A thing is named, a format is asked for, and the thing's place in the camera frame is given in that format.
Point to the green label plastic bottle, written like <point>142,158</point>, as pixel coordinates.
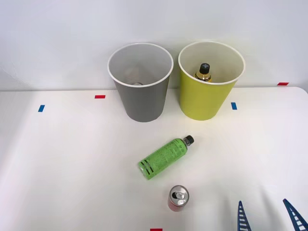
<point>163,156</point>

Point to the red drink can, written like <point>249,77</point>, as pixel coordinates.
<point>178,196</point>

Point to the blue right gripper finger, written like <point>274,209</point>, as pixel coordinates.
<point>242,220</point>
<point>297,219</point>

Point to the yellow label plastic bottle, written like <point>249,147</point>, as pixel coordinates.
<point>204,69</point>

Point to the grey plastic waste bin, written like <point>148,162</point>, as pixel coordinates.
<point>144,103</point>

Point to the yellow-green plastic waste bin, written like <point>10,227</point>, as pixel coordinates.
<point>202,101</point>

